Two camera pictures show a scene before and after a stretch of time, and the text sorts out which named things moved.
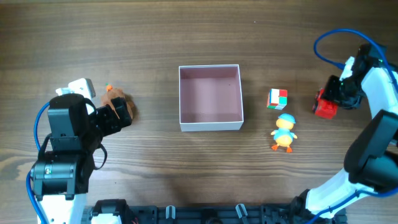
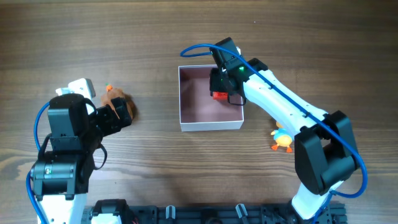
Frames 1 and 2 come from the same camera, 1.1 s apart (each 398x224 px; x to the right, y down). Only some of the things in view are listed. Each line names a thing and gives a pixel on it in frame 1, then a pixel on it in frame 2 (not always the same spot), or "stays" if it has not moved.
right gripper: (334, 91) -> (216, 83)
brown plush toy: (107, 96) stays
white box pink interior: (211, 98) stays
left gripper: (112, 121) stays
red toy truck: (325, 108) -> (218, 95)
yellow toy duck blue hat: (285, 134) stays
